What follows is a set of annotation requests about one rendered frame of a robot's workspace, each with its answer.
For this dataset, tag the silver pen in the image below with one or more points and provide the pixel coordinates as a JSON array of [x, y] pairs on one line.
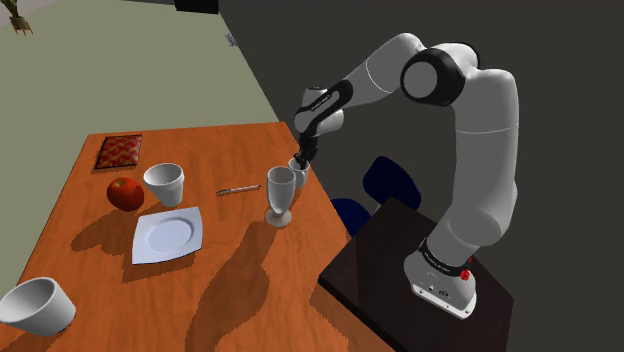
[[238, 189]]

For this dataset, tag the dark blue chair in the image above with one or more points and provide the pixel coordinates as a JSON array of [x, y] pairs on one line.
[[390, 187]]

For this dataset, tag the potted plant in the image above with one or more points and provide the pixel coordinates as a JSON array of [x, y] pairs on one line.
[[17, 18]]

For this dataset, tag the large white bowl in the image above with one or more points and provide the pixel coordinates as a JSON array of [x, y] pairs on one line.
[[36, 307]]

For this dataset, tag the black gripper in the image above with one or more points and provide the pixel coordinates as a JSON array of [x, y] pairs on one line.
[[308, 146]]

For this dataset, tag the red patterned book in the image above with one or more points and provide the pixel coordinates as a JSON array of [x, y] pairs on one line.
[[119, 151]]

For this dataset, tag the red apple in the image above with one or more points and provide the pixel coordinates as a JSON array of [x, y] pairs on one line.
[[125, 194]]

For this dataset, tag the white square plate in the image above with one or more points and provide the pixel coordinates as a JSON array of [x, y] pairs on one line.
[[168, 234]]

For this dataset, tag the white footed glass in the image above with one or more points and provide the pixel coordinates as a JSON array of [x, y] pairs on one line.
[[280, 192]]

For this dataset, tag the white flared cup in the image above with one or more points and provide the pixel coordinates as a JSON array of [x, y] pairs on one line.
[[166, 184]]

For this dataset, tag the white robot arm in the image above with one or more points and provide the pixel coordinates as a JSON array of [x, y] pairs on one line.
[[482, 161]]

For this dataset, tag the dark robot stand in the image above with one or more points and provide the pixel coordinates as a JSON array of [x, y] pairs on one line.
[[390, 273]]

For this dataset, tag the small white cup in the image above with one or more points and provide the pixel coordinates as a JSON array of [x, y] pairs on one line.
[[300, 176]]

